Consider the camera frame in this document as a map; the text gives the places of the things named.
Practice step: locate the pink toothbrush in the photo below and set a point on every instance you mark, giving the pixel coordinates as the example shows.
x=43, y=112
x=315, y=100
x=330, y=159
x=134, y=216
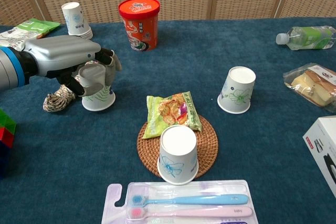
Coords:
x=204, y=212

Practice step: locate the paper cup blue flower print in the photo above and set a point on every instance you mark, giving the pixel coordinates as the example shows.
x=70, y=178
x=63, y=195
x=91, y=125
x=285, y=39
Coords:
x=178, y=161

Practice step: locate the paper cup green flower print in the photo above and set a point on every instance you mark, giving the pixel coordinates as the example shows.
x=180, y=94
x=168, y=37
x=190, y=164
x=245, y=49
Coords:
x=237, y=93

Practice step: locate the blue toothbrush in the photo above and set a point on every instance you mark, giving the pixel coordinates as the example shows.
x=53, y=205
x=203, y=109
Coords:
x=197, y=200

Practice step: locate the paper cup green fern print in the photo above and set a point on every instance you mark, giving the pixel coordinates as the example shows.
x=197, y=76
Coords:
x=101, y=100

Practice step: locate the white cardboard box red logo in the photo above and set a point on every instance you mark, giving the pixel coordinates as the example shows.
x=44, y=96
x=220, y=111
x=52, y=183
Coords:
x=325, y=145

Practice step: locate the toothbrush blister pack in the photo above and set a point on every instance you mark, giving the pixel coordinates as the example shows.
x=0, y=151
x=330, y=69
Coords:
x=115, y=208

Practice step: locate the clear bottle green label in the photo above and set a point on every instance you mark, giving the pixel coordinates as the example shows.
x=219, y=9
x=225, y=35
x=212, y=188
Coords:
x=309, y=37

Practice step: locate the colourful toy building blocks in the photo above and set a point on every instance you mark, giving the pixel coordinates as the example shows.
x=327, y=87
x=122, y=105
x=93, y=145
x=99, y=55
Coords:
x=6, y=134

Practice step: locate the red instant noodle tub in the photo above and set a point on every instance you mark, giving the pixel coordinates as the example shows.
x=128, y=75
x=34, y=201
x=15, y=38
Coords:
x=140, y=27

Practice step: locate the packaged bread slices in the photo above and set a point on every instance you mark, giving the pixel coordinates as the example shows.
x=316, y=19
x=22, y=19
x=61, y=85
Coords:
x=312, y=85

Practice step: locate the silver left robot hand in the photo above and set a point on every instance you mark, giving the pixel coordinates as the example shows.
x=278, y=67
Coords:
x=63, y=53

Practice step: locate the paper cups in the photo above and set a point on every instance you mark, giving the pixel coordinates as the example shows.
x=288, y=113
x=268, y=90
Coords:
x=76, y=22

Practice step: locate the round woven coaster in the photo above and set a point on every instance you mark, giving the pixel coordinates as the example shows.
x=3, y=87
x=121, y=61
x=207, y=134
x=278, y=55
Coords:
x=207, y=145

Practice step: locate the green chips packet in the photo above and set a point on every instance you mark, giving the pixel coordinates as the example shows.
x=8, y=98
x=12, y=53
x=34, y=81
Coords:
x=170, y=113

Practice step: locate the green white snack bag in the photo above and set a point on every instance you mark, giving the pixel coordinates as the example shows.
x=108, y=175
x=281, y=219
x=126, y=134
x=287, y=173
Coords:
x=31, y=28

